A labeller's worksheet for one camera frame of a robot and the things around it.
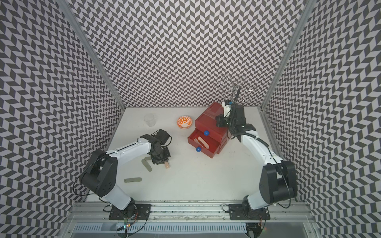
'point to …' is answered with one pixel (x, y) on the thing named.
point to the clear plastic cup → (150, 120)
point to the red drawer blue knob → (206, 133)
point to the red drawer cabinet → (207, 137)
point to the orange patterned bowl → (184, 122)
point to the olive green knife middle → (147, 165)
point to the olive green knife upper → (147, 158)
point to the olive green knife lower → (134, 179)
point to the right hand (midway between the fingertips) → (217, 120)
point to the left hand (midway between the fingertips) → (167, 162)
